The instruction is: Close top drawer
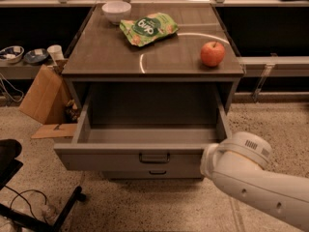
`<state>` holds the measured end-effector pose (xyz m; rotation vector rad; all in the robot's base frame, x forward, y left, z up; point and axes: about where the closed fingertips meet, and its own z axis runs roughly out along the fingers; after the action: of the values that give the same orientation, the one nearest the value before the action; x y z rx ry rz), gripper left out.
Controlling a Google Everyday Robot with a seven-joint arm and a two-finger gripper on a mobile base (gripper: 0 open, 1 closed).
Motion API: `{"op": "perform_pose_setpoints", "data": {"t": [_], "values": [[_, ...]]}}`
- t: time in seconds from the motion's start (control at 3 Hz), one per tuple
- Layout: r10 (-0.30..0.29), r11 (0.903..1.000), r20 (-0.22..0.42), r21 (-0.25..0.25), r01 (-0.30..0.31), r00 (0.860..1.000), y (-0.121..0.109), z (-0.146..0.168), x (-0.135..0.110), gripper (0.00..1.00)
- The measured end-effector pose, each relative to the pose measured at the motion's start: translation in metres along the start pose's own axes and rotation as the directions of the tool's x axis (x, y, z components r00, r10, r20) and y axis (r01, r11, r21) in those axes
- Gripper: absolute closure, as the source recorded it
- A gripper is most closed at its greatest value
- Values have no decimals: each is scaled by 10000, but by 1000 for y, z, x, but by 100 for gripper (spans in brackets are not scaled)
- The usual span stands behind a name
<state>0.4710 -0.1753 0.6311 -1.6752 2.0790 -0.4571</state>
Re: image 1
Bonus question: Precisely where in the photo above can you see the grey top drawer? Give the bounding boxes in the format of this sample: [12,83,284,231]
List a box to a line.
[54,82,230,172]

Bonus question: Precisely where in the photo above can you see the grey drawer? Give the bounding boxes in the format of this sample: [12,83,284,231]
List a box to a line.
[101,170,203,180]
[54,82,230,172]

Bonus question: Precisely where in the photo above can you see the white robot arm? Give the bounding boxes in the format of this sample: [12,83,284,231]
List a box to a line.
[200,131,309,232]

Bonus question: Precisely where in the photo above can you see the grey drawer cabinet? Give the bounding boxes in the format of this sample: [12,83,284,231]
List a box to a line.
[61,2,245,181]

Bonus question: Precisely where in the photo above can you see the grey bottom drawer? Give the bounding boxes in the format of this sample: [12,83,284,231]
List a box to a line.
[101,170,203,180]

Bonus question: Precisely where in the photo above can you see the red apple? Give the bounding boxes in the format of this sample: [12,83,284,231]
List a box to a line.
[200,42,225,67]

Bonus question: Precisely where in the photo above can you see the green snack bag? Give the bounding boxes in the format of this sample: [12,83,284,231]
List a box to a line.
[120,13,179,47]

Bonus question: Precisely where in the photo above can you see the white ceramic bowl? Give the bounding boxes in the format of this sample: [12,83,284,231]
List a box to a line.
[101,1,131,25]

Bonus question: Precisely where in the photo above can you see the brown cardboard box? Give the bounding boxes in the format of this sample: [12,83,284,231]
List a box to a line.
[19,65,76,139]

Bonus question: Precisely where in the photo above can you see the white paper cup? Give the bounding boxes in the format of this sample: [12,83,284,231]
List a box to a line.
[47,44,64,62]

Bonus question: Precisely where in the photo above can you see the right low shelf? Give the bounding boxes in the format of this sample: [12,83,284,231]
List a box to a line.
[239,56,309,77]

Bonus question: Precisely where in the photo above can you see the low shelf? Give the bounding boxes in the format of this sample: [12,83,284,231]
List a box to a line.
[239,56,309,77]
[0,61,42,80]

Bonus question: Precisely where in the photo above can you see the dark blue bowl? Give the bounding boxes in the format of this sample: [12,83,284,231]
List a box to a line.
[23,48,49,65]

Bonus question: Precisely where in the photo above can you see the left low shelf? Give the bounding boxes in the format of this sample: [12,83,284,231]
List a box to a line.
[0,61,42,80]

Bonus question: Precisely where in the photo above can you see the black chair base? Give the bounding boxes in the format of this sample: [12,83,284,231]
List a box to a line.
[0,138,87,232]

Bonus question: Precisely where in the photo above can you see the blue patterned bowl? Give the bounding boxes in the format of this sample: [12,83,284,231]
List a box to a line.
[0,45,24,64]

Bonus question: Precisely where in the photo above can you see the black top drawer handle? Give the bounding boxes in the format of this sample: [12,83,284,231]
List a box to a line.
[139,153,170,164]

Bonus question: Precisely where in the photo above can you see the black floor cable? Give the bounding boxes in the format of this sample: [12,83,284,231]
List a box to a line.
[3,185,52,224]

